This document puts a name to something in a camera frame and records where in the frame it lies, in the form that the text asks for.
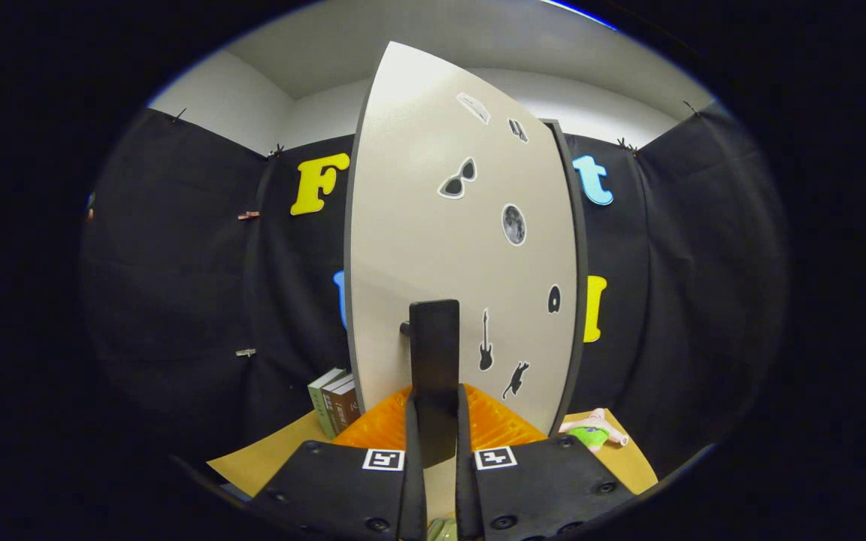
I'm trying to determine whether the brown book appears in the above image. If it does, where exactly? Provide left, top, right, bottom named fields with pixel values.
left=330, top=379, right=362, bottom=433
left=322, top=373, right=355, bottom=437

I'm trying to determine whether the green book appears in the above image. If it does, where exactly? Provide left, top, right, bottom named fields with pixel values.
left=307, top=367, right=347, bottom=439

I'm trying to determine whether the green and white plush toy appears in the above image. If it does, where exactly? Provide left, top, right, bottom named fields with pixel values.
left=559, top=408, right=629, bottom=452

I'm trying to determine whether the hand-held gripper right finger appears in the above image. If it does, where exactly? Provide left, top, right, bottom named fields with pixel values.
left=454, top=383, right=637, bottom=541

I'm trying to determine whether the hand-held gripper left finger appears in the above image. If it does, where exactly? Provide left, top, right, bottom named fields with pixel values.
left=249, top=385, right=428, bottom=541

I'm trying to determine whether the black backdrop cloth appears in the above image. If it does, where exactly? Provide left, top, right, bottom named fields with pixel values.
left=80, top=101, right=791, bottom=482

